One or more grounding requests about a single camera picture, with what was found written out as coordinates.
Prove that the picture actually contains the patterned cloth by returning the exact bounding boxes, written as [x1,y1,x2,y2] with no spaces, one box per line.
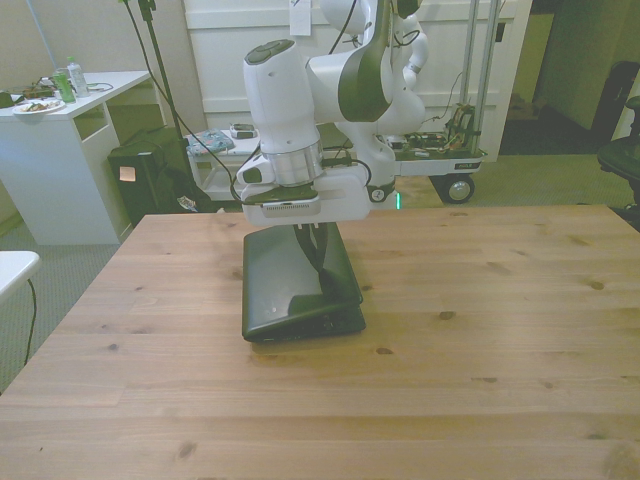
[185,128,235,157]

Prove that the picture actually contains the aluminium pole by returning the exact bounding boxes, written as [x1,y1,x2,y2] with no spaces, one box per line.
[460,0,503,151]

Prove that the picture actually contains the white round-cornered table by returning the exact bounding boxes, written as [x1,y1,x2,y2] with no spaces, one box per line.
[0,250,41,306]

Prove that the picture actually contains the black laptop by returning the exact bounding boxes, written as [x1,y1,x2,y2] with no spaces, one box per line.
[241,222,367,345]

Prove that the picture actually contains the white paper tag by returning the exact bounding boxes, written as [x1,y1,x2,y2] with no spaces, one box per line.
[289,0,312,38]

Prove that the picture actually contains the black office chair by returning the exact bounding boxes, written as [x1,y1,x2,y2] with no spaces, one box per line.
[596,60,640,211]

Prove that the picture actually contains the clear plastic bottle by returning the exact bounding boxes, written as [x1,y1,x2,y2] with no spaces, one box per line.
[66,55,91,99]

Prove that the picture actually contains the green drink can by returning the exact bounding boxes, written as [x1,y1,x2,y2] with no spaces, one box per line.
[52,69,77,105]

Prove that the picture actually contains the white plate with food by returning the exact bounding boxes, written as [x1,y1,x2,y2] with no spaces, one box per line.
[12,98,67,116]

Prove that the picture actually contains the white desk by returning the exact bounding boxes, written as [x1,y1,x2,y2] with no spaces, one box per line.
[0,70,153,246]

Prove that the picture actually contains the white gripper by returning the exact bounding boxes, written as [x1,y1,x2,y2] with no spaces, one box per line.
[243,166,373,274]

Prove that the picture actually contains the white low shelf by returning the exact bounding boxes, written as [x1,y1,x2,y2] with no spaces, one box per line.
[187,128,261,201]

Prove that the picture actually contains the black computer tower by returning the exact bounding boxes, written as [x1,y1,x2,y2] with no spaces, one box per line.
[106,130,187,227]

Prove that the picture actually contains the black camera stand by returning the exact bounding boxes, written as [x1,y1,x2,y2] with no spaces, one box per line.
[116,0,211,211]

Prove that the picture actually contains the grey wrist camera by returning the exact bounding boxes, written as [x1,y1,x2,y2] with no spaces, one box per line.
[235,154,322,217]

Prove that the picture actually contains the black floor cable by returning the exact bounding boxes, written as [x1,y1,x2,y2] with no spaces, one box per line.
[21,277,39,372]

